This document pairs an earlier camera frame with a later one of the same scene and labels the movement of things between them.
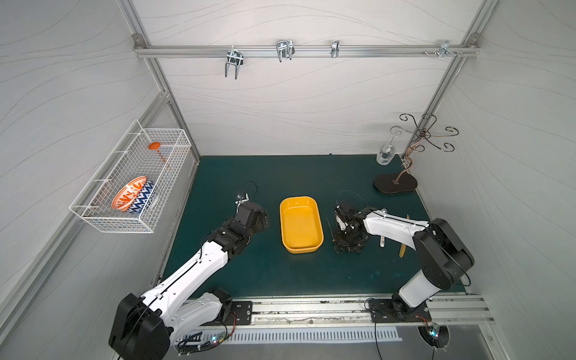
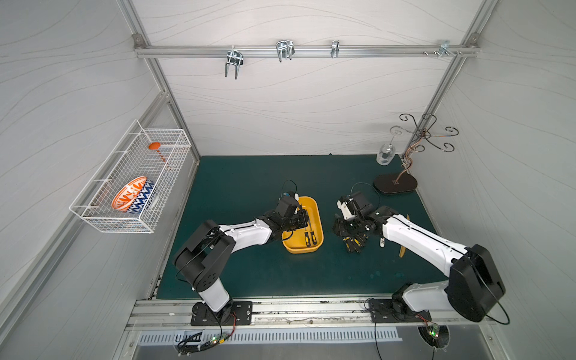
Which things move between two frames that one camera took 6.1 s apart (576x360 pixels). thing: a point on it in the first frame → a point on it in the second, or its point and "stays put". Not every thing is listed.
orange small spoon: (155, 145) stays put
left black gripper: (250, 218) → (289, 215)
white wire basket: (129, 191) stays put
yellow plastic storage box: (301, 223) stays put
